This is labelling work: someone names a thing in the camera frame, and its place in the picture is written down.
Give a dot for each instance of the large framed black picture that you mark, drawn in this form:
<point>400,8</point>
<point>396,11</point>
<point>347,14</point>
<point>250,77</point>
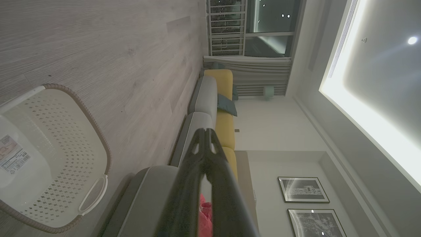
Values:
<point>317,223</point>

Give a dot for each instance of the grey pleated curtain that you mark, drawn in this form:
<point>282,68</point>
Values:
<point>256,75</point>

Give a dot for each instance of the grey sofa seat section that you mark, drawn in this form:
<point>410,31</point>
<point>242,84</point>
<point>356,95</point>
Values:
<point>194,123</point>
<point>205,95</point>

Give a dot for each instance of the beige perforated laundry basket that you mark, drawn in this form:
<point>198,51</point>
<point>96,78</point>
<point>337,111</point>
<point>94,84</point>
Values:
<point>65,131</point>

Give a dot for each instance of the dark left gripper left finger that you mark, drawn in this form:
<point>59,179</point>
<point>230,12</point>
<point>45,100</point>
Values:
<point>184,204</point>

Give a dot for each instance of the large teal cushion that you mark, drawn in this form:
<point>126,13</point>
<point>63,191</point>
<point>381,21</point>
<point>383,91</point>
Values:
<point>227,105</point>

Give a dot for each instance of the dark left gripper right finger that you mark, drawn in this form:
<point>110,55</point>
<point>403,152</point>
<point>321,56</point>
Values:
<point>227,204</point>

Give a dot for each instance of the round ceiling spotlight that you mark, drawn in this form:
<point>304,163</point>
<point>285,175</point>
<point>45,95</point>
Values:
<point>412,40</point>

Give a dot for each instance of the small framed black picture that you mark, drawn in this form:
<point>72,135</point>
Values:
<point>304,190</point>

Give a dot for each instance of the rounded grey sofa seat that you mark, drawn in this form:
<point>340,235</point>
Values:
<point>144,200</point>

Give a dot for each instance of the long ceiling air vent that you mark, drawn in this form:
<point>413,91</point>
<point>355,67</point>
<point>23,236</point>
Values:
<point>343,36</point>

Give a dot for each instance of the yellow sofa backrest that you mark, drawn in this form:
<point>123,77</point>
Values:
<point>227,131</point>

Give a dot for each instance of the white barcode label sticker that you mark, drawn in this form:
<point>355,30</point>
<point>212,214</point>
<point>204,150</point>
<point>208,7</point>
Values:
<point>13,154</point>

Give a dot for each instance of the red and white garment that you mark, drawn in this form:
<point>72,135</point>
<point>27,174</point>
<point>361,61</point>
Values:
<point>205,214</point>

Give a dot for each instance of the glass window with white frame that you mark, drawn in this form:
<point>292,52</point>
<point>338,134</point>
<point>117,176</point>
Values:
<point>256,23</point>

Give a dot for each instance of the teal lamp shade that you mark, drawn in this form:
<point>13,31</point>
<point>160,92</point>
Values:
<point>268,92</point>

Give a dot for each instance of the beige side cabinet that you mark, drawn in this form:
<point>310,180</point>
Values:
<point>245,184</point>

